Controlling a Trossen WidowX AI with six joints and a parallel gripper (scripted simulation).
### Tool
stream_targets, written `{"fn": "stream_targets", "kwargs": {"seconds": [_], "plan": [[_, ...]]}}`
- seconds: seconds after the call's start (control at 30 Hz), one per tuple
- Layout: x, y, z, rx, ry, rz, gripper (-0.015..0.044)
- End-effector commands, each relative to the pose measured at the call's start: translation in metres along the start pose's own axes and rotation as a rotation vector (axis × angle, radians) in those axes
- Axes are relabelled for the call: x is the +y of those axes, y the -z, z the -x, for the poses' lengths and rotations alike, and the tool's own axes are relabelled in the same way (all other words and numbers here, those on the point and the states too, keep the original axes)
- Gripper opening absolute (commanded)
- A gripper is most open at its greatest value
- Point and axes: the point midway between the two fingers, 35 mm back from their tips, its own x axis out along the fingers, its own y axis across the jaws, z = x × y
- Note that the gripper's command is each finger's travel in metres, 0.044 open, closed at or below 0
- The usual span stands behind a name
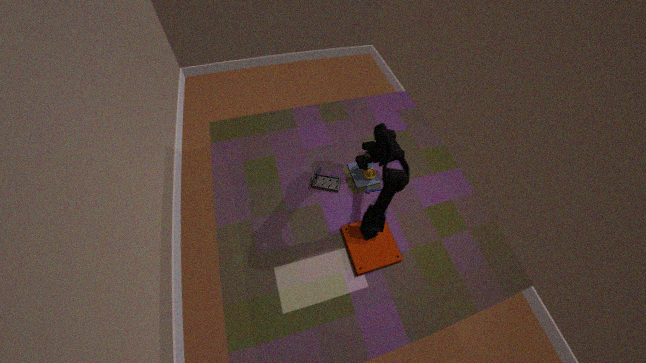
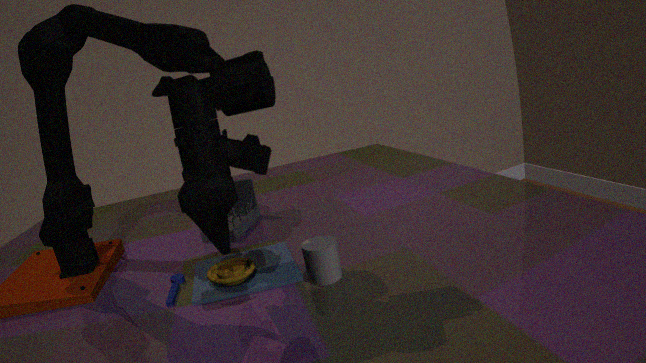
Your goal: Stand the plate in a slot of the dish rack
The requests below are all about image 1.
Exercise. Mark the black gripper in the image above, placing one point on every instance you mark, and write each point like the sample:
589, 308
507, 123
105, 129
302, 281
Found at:
363, 162

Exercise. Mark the dark grey dish rack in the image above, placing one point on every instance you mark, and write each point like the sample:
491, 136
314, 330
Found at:
325, 182

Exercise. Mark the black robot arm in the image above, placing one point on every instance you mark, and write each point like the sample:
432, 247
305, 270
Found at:
394, 180

